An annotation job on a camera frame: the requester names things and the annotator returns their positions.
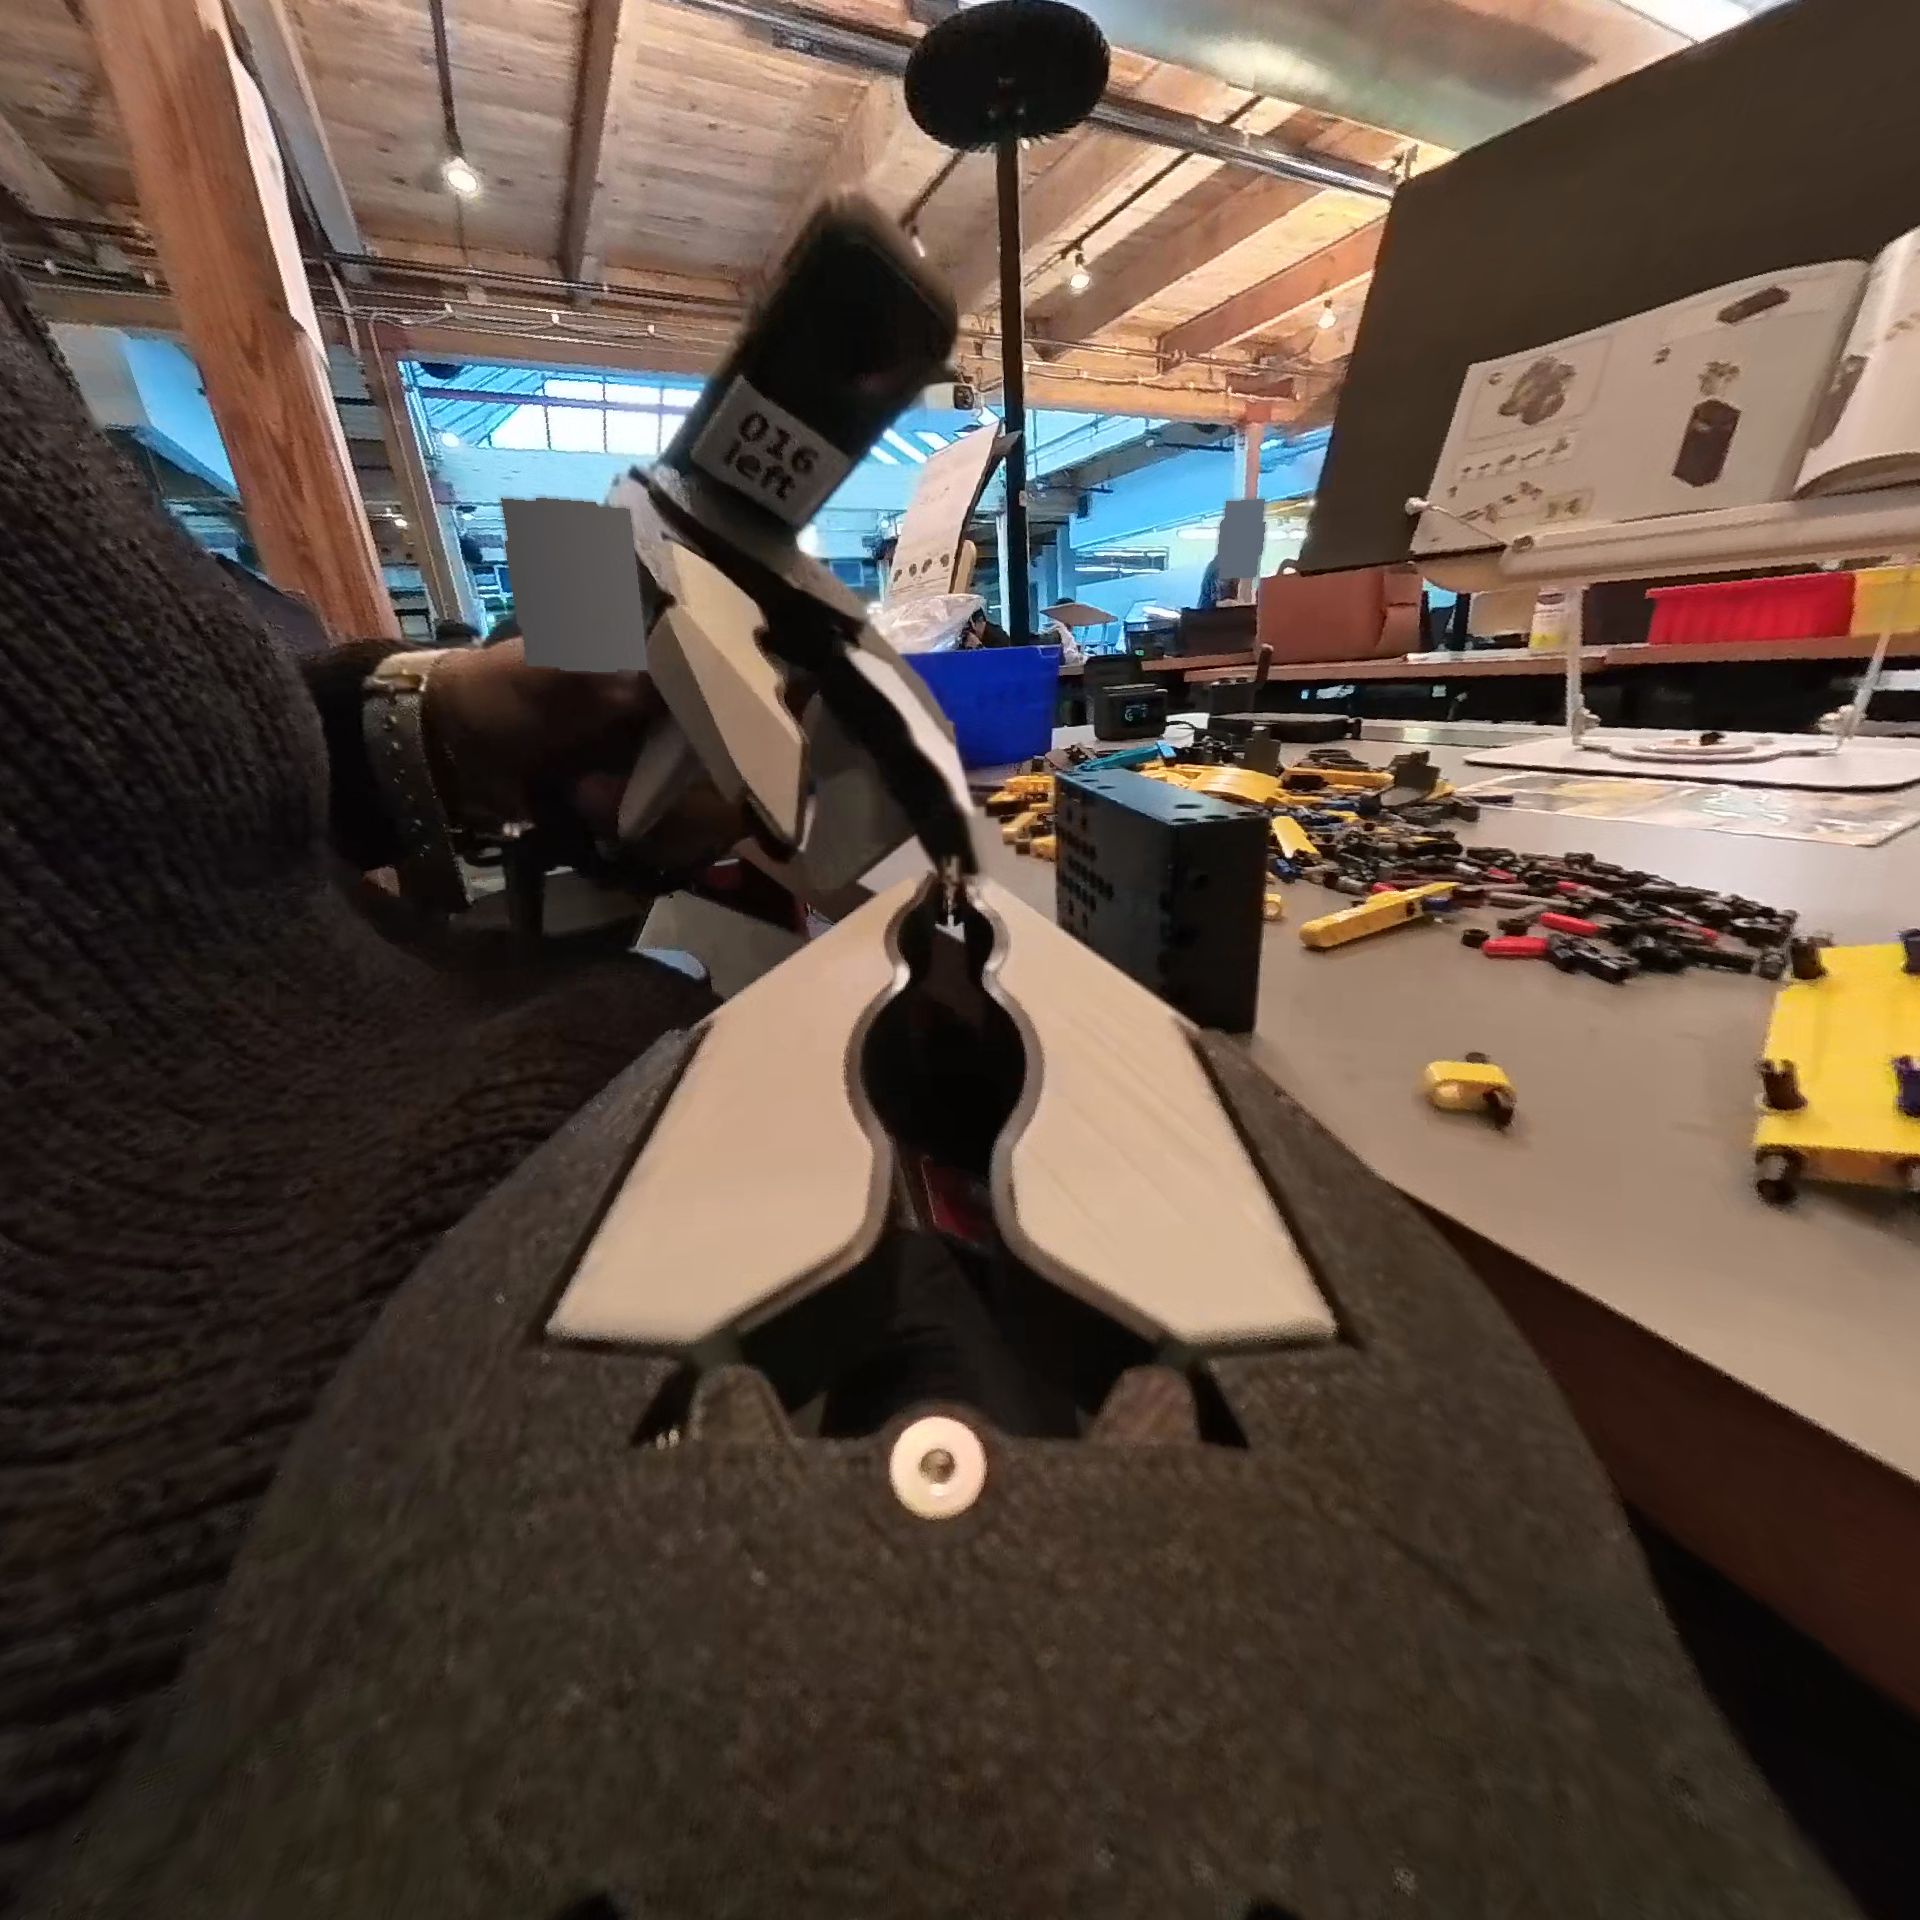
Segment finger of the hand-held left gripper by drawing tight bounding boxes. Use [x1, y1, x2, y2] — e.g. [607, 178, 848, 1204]
[779, 599, 980, 910]
[615, 537, 825, 889]

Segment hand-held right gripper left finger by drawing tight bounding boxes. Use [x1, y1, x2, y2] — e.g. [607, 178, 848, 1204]
[543, 872, 950, 1352]

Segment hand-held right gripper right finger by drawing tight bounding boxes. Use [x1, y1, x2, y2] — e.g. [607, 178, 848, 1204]
[952, 877, 1340, 1352]

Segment black perforated block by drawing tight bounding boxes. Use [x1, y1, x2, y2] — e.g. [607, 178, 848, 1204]
[1053, 765, 1272, 1038]

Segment person's left hand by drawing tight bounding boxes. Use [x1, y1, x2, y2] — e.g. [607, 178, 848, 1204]
[432, 668, 755, 898]

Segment blue plastic bin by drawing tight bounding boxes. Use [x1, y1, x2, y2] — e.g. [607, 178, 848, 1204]
[900, 644, 1067, 775]

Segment white paper sign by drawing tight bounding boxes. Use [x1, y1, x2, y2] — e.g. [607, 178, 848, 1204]
[884, 422, 1003, 600]

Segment black pole with round disc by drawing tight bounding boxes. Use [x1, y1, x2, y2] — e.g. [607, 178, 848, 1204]
[902, 0, 1116, 647]

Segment small yellow connector with pin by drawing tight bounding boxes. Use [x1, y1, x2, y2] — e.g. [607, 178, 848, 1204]
[1422, 1053, 1519, 1129]

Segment heap of mixed building bricks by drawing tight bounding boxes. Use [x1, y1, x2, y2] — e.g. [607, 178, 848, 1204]
[975, 748, 1479, 902]

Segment black studded wristband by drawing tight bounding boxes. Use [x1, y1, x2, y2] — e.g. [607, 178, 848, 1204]
[358, 647, 471, 914]

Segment long yellow holed beam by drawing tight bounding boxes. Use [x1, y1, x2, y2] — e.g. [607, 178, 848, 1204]
[1295, 879, 1464, 950]

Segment pile of small connector pins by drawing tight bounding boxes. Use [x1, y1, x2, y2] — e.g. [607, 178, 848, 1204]
[1462, 844, 1800, 986]

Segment brown leather bag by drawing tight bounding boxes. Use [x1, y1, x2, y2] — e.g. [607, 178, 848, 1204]
[1252, 561, 1430, 665]

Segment person's dark knit sweater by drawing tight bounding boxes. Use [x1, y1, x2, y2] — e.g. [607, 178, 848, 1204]
[0, 256, 721, 1920]

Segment black divider panel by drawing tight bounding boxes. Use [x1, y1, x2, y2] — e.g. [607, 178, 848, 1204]
[1295, 0, 1920, 577]

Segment yellow sticker sheet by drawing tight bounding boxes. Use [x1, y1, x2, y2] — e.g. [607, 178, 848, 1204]
[1477, 767, 1920, 849]

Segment yellow brick assembly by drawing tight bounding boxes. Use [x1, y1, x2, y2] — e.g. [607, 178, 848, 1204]
[1751, 930, 1920, 1204]

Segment clear acrylic book stand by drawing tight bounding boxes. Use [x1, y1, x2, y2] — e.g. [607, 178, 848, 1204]
[1400, 487, 1920, 758]

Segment open instruction booklet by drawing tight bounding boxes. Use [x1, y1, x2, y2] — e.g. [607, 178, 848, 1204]
[1411, 223, 1920, 548]

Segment red plastic bin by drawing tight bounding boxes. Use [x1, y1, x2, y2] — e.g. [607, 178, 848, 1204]
[1646, 569, 1863, 647]

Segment wooden post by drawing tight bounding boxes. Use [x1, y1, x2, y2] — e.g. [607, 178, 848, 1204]
[83, 0, 405, 644]

